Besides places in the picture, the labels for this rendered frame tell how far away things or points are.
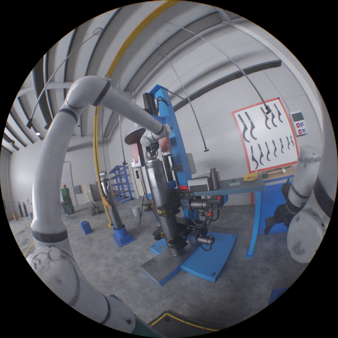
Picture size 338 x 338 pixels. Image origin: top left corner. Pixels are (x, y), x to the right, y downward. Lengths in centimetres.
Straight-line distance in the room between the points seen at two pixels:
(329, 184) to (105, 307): 43
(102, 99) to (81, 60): 643
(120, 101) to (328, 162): 56
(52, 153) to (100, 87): 28
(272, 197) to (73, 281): 176
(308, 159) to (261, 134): 242
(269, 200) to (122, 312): 170
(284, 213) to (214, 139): 262
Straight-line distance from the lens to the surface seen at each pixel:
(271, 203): 170
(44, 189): 38
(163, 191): 109
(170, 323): 104
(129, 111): 50
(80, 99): 45
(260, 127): 273
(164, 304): 143
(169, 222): 121
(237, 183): 100
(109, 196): 219
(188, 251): 162
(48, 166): 39
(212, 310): 135
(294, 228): 19
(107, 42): 617
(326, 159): 17
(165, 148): 107
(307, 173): 33
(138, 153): 123
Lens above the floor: 134
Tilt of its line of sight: 1 degrees up
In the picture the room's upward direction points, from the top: 13 degrees counter-clockwise
